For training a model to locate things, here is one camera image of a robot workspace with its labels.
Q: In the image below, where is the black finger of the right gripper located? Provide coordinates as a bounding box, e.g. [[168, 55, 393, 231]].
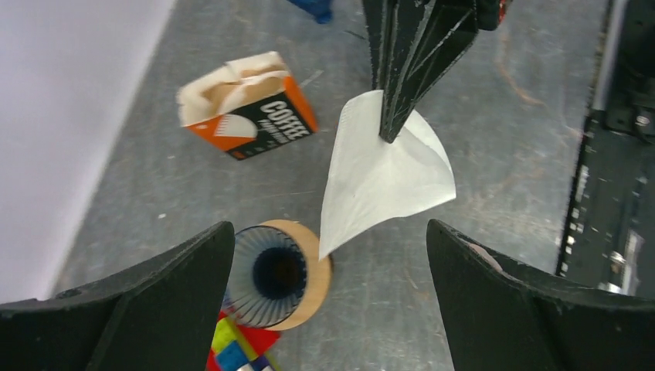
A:
[[378, 1, 478, 143], [362, 0, 389, 90]]

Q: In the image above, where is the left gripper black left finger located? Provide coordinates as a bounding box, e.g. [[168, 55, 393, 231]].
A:
[[1, 222, 235, 370]]

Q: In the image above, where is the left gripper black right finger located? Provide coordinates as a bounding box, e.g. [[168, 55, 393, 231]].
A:
[[426, 220, 654, 370]]

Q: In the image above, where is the blue ribbed dripper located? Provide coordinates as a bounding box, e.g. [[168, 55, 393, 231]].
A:
[[288, 0, 333, 24], [222, 226, 307, 328]]

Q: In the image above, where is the white paper coffee filter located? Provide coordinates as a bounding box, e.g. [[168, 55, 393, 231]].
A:
[[319, 90, 456, 258]]

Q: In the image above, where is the orange coffee filter box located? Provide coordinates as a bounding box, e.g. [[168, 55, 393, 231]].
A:
[[176, 51, 318, 161]]

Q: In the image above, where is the colourful toy block pile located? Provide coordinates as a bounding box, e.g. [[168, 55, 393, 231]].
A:
[[205, 311, 281, 371]]

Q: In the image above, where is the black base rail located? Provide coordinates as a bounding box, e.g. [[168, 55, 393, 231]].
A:
[[555, 1, 654, 298]]

